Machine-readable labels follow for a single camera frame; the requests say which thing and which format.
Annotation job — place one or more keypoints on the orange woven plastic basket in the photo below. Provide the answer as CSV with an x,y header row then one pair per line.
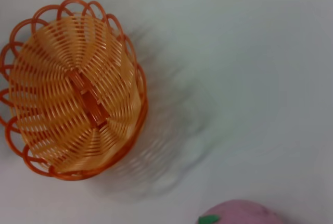
x,y
72,91

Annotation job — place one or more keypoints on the pink plush peach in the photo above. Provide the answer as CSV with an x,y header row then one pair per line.
x,y
244,213

